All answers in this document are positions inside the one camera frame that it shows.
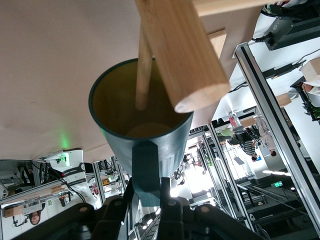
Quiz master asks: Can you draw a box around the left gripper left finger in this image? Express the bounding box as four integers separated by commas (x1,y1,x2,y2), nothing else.
14,177,138,240

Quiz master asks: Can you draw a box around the person with face mask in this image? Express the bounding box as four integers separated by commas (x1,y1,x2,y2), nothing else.
301,78,320,101

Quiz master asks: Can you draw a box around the person in beige clothes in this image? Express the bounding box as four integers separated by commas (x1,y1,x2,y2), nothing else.
254,115,278,158

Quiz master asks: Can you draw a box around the person with dark hair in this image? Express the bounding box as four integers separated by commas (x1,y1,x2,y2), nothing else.
29,211,43,226

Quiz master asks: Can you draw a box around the cardboard box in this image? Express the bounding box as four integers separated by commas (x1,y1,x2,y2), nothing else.
301,59,320,81

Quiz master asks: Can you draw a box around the long aluminium frame post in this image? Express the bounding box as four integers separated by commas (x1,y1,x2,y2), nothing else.
233,42,320,227

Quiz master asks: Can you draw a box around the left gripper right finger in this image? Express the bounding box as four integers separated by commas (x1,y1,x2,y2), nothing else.
159,176,258,240

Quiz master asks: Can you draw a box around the dark green mug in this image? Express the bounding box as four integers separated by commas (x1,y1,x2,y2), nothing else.
88,57,195,208

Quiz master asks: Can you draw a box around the black power supply box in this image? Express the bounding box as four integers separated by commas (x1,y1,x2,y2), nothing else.
264,14,320,51

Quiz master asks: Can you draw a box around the wooden mug rack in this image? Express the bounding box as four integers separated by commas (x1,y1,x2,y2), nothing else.
134,0,276,114

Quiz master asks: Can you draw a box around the person in striped shirt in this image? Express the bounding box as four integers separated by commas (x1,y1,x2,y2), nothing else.
241,127,258,161

